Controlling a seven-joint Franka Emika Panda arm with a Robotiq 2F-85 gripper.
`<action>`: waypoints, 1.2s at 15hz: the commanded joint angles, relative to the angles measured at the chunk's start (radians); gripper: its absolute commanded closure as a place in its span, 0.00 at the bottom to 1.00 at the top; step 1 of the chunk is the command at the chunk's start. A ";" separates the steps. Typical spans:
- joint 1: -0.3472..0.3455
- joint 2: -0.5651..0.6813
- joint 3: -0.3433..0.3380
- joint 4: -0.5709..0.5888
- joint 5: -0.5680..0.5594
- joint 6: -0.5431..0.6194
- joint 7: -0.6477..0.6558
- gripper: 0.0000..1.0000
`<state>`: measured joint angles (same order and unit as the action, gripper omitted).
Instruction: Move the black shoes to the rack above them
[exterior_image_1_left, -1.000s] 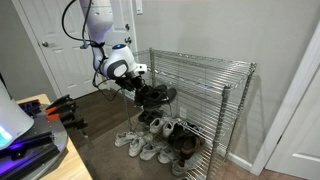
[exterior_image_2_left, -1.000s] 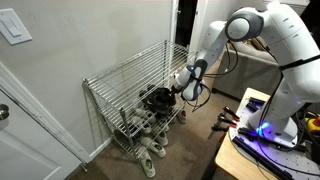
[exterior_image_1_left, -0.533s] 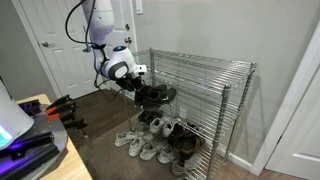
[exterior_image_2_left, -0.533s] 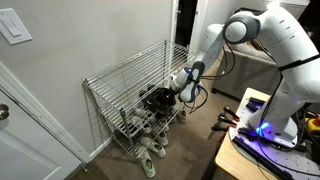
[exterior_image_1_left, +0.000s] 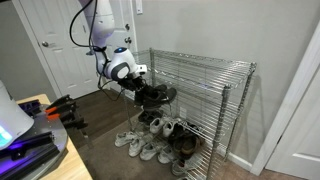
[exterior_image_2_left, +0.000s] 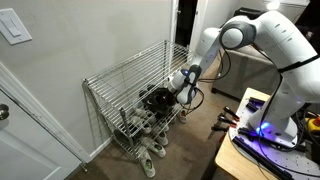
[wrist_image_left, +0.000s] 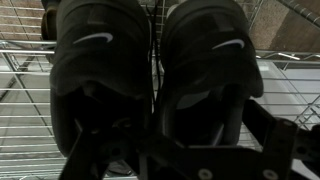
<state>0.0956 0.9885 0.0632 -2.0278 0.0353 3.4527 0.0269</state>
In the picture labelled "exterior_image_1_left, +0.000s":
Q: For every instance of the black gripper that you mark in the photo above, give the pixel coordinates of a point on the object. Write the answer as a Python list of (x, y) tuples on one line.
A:
[(129, 84)]

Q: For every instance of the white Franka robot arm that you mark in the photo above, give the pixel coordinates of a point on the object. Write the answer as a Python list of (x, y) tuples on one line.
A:
[(103, 20)]

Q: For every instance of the black slipper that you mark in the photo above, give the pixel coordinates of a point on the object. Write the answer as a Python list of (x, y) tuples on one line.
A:
[(156, 115), (144, 116)]

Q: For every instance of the dark metal door knob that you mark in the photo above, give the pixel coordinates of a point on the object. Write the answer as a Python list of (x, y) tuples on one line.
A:
[(128, 40)]

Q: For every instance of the dark metal deadbolt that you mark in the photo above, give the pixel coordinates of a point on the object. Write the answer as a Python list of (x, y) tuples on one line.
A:
[(127, 27)]

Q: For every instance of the white sneaker green insole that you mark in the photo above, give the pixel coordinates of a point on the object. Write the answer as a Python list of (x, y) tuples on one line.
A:
[(124, 139), (136, 147)]

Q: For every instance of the black shoe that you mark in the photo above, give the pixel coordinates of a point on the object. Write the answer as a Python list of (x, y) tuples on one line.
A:
[(178, 131)]

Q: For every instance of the white door with deadbolt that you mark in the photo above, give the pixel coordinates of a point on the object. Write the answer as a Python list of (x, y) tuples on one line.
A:
[(123, 13)]

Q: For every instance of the brown shoe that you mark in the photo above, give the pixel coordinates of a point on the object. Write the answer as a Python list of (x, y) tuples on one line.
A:
[(179, 145), (193, 146)]

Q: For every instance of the grey sneaker orange insole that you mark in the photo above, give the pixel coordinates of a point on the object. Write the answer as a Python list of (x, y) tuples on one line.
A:
[(181, 166)]

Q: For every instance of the silver door knob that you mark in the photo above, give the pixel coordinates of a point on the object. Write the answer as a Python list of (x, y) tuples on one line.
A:
[(45, 44)]

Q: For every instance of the light wooden table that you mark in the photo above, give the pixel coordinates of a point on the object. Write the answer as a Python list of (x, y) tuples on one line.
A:
[(71, 163)]

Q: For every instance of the white baseboard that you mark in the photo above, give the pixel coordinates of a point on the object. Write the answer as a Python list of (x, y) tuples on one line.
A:
[(238, 161)]

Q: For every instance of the black aluminium extrusion bar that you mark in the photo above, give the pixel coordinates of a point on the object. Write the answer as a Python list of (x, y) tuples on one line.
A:
[(33, 163), (30, 141)]

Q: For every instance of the white light switch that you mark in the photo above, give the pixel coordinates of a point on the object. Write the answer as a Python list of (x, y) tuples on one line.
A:
[(139, 6)]

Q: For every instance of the small black mounting bracket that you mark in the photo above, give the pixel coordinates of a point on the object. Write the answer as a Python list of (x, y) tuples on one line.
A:
[(31, 108)]

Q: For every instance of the white door frame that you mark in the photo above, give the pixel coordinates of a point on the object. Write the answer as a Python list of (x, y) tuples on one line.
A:
[(283, 116)]

